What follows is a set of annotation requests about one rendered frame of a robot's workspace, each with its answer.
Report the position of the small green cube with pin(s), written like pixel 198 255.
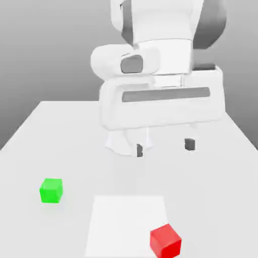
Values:
pixel 51 191

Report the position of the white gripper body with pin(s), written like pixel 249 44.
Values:
pixel 161 112

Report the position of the small red cube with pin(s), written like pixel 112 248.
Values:
pixel 165 240

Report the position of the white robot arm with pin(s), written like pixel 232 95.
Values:
pixel 163 30

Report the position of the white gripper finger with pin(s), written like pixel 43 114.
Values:
pixel 139 150
pixel 189 144

